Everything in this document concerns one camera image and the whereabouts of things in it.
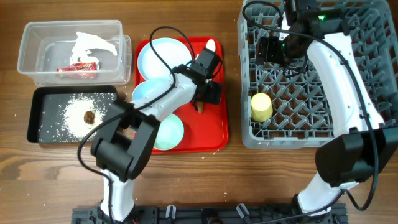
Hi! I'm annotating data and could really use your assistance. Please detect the orange carrot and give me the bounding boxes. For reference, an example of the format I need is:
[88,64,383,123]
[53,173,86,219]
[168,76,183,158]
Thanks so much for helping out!
[197,101,204,114]

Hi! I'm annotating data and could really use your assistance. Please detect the light green small bowl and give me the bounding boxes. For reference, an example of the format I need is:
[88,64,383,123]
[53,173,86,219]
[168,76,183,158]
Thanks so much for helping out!
[154,114,185,151]

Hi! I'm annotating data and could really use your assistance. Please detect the yellow plastic cup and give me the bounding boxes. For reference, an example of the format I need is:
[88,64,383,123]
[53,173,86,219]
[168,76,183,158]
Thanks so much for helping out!
[251,93,273,122]

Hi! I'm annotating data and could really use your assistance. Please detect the light blue rice bowl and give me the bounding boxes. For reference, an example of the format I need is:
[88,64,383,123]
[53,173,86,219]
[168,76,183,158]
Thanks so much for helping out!
[131,78,170,101]

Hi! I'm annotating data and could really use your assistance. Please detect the brown food scrap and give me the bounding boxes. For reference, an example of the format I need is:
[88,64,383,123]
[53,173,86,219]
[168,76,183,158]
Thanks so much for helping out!
[83,111,95,124]

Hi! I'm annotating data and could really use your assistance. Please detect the red snack wrapper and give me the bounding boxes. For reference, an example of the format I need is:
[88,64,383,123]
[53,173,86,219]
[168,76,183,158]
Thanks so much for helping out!
[56,62,99,80]

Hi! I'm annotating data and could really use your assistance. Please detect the white tissue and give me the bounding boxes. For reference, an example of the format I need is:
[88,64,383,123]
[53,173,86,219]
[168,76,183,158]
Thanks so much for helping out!
[70,32,118,64]

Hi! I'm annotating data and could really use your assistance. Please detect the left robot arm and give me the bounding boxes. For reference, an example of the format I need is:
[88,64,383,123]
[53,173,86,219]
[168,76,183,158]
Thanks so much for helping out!
[91,48,222,223]

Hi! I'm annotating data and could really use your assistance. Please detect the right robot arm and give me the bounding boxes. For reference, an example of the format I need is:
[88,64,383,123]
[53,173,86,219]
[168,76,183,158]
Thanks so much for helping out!
[256,1,397,220]

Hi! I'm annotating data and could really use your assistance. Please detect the grey dishwasher rack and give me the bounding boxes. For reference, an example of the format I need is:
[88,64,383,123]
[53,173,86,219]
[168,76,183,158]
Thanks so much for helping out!
[237,1,397,149]

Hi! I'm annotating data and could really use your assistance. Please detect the black waste tray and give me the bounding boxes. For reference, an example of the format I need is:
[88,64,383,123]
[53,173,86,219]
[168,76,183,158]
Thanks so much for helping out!
[27,85,118,144]

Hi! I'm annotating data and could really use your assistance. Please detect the clear plastic waste bin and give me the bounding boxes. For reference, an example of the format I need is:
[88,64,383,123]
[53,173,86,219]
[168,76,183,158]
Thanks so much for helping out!
[17,20,132,86]

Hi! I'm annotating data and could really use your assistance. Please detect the red serving tray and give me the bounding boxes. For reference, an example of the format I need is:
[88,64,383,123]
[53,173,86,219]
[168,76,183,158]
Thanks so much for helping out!
[134,37,229,155]

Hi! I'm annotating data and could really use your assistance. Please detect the white plastic spoon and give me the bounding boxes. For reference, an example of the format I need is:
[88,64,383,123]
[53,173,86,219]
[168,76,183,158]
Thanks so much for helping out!
[206,39,216,52]

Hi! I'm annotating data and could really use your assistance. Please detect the large light blue plate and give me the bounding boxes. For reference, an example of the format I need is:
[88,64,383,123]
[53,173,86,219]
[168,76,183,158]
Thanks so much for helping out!
[137,37,192,80]

